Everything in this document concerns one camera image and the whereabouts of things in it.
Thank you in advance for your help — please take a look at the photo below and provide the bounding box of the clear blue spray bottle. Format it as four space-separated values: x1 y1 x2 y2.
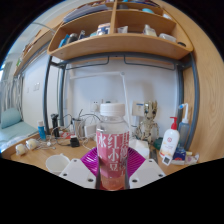
177 103 192 148

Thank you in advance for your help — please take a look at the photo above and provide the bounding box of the white tissue pack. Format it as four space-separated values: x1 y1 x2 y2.
129 138 150 160

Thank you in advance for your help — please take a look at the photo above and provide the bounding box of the blue white-capped bottle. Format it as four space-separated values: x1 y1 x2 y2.
37 120 47 141

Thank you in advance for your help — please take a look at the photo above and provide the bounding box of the thin white desk lamp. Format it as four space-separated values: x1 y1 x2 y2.
68 71 132 126

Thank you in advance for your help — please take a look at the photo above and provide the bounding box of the teal bed mattress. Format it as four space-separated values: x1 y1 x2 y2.
0 120 38 151

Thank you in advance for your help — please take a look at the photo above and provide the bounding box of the small round white object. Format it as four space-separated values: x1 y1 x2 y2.
14 143 28 157
25 138 40 150

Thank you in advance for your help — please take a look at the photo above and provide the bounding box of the wooden shelf unit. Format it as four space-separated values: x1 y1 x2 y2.
47 0 194 61

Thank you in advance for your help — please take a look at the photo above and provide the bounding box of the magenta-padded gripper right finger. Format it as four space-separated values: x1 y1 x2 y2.
126 146 167 190

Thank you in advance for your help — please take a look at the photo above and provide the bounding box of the metal cup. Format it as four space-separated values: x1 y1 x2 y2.
73 118 86 138

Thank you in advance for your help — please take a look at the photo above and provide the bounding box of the black electric shaver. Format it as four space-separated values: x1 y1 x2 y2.
50 113 61 138

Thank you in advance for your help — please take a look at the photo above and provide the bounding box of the teal pillow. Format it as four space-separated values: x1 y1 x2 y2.
0 107 23 129

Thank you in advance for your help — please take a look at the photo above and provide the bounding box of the white red-pump dispenser bottle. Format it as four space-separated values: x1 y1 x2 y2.
159 116 181 167

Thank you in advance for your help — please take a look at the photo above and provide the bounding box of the wooden tree-creature figurine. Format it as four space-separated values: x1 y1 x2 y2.
137 100 160 144

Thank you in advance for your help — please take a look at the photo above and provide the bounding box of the grey metal desk frame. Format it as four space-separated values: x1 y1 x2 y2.
42 51 201 151

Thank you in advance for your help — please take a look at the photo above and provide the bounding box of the clear pink-labelled drink bottle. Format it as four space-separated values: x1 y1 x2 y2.
95 103 130 191

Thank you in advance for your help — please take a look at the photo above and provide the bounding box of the white paper cup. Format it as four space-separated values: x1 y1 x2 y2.
45 153 72 176

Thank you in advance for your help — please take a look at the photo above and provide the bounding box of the dark blue box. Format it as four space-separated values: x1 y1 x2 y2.
173 146 187 162

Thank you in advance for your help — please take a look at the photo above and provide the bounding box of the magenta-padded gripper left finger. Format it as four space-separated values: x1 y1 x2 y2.
59 146 101 190

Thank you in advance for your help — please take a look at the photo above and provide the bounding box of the small black block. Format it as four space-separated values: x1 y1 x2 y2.
69 134 81 148

